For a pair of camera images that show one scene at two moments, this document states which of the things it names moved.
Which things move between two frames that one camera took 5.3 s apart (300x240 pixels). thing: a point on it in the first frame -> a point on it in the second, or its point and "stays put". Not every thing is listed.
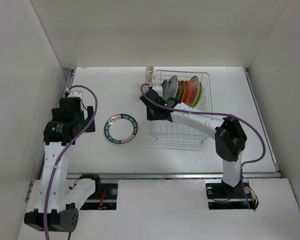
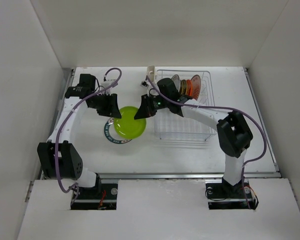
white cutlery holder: x=150 y=74 stays put
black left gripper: x=86 y=122 -> x=111 y=110
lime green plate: x=199 y=97 -> x=127 y=127
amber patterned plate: x=183 y=90 stays put
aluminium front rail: x=167 y=175 stays put
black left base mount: x=105 y=195 stays put
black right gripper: x=150 y=116 -> x=146 y=109
